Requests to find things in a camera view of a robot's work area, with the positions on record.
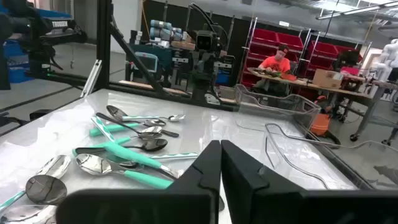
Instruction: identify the grey rolling table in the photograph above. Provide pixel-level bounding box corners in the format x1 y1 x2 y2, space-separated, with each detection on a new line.
349 80 398 147

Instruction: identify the cardboard box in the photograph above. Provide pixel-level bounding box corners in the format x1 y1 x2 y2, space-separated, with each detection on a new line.
312 68 345 90

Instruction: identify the wooden work table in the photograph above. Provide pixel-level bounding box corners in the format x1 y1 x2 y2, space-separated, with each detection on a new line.
247 67 376 108

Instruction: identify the orange vacuum cleaner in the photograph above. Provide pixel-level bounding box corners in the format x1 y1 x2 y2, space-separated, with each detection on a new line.
310 95 342 147

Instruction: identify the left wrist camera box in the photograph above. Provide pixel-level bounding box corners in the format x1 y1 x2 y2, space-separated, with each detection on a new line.
195 30 218 52

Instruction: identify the person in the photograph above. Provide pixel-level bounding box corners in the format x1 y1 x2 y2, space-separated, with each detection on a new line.
257 44 292 94

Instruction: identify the stack of wrapped rolls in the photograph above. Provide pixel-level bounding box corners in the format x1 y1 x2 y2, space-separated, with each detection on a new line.
149 19 184 42

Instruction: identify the teal equipment cart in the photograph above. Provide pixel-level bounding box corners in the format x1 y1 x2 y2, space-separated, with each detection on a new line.
126 43 175 88

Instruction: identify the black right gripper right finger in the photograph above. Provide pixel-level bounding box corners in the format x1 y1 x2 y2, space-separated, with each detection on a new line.
221 139 398 224

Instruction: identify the clear plastic bin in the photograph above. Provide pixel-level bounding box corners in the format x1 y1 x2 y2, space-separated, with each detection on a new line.
234 83 322 133
264 123 398 191

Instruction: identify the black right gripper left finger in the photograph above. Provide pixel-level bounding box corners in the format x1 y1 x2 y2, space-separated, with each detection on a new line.
55 139 221 224

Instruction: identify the white humanoid robot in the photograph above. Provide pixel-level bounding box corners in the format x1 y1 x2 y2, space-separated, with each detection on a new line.
371 39 398 82

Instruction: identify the red bin shelving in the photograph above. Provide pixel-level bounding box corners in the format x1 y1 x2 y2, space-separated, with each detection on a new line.
241 17 364 88

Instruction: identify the silver aluminium bar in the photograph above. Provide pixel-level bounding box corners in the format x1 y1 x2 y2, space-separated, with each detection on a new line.
80 59 103 98

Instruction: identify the black metal spoon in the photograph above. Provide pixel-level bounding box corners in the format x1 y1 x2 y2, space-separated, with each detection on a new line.
25 174 68 205
75 138 169 156
106 105 180 138
95 112 163 140

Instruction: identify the ceiling light fixture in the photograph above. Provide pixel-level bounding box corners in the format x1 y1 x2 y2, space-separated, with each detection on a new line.
315 0 398 21

